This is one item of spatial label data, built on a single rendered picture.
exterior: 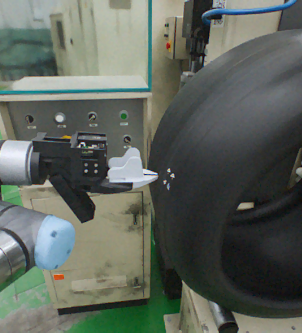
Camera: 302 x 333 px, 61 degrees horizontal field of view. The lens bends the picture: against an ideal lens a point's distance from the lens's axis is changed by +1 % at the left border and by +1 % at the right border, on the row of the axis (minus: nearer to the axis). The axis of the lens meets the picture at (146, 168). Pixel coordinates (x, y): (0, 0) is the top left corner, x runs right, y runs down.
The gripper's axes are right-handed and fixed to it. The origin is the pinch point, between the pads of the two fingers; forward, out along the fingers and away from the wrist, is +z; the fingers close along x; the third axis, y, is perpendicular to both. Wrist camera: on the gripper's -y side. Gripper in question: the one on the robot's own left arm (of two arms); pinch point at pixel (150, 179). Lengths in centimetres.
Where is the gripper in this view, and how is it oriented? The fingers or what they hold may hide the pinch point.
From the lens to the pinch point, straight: 47.1
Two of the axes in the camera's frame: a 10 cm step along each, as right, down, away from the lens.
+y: 1.2, -8.7, -4.7
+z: 9.9, 0.5, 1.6
